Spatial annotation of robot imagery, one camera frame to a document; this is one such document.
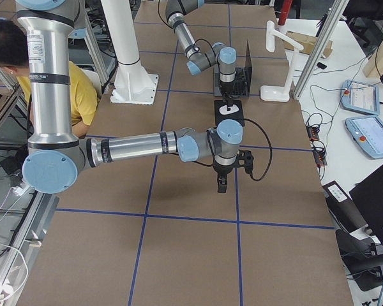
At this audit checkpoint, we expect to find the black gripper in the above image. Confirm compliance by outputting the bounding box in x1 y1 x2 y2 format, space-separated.
219 82 234 112
213 164 233 193

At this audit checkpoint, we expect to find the white computer mouse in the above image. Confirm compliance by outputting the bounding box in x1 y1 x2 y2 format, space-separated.
219 105 239 115

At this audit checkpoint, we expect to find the black mouse pad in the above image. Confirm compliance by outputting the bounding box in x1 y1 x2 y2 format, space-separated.
214 99 245 127

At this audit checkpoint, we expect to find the grey laptop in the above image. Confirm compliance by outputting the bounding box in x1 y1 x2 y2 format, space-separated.
213 41 252 99

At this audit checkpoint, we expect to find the cardboard box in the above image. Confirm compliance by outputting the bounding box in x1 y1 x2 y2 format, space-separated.
286 31 333 58

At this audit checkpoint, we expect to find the black power strip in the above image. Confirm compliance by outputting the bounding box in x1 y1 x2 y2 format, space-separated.
306 126 327 168

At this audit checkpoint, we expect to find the red cylinder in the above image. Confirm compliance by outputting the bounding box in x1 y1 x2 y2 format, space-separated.
278 0 292 26

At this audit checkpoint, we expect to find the upper blue teach pendant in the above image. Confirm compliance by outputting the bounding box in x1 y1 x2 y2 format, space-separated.
340 80 380 115

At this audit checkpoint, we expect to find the blue teach pendant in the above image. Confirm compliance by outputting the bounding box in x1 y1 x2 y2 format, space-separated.
340 80 380 115
345 115 383 159

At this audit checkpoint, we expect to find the lower blue teach pendant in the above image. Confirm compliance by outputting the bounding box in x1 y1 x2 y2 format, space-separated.
345 115 383 159

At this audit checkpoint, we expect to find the black monitor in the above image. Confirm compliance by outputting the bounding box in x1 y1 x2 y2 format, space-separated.
350 165 383 245

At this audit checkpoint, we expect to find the person in yellow shirt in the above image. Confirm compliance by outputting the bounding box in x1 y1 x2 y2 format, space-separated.
0 17 98 143

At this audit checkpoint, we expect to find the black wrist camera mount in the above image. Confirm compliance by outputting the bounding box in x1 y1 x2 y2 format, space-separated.
236 150 254 175

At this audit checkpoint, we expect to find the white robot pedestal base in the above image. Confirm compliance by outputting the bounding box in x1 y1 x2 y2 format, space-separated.
101 0 159 105

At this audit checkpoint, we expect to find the aluminium frame post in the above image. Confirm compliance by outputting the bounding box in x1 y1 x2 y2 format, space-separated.
293 0 349 100

